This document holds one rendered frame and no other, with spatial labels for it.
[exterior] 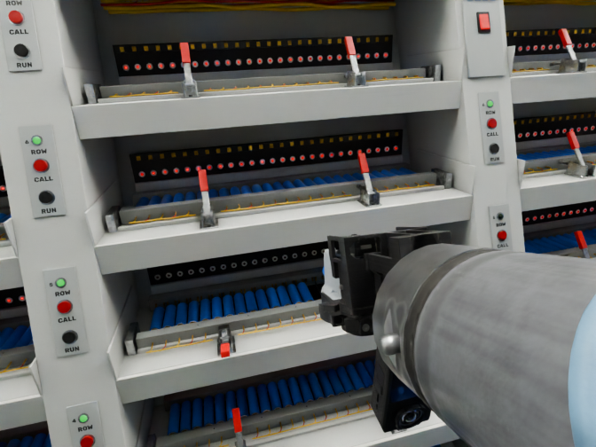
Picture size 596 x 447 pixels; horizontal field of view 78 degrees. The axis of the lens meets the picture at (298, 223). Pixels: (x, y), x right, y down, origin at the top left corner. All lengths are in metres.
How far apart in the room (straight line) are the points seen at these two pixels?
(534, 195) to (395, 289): 0.61
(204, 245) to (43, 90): 0.30
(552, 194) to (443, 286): 0.66
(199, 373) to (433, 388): 0.48
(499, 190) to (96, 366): 0.70
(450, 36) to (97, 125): 0.59
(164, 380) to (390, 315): 0.47
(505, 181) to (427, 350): 0.60
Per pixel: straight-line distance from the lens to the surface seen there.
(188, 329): 0.64
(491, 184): 0.73
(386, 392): 0.32
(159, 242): 0.57
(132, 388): 0.64
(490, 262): 0.18
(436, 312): 0.17
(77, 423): 0.67
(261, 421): 0.73
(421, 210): 0.66
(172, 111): 0.59
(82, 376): 0.64
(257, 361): 0.62
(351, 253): 0.31
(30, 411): 0.69
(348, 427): 0.74
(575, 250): 0.96
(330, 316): 0.33
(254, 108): 0.59
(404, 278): 0.21
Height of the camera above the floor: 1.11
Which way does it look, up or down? 4 degrees down
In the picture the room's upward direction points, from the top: 7 degrees counter-clockwise
